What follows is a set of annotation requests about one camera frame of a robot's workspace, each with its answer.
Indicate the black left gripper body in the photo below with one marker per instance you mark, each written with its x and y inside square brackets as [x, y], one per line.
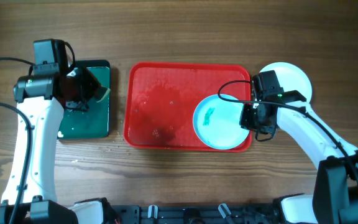
[84, 84]

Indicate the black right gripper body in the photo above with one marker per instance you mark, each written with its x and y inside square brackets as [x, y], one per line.
[249, 119]

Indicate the green yellow sponge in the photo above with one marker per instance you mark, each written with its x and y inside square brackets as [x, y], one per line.
[101, 93]

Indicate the white plate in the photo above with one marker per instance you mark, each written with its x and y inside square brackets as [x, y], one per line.
[291, 77]

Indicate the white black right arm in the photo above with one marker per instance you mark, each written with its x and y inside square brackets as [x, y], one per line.
[335, 196]

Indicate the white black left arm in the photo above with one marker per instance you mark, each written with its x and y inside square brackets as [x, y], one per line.
[30, 195]

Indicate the black water tray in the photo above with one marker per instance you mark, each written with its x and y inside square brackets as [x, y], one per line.
[95, 122]

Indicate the red plastic tray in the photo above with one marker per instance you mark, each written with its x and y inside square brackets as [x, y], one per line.
[162, 97]

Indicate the light blue right plate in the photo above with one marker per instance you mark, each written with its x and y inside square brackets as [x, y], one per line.
[216, 122]

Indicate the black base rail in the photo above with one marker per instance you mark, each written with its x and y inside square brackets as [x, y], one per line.
[259, 213]

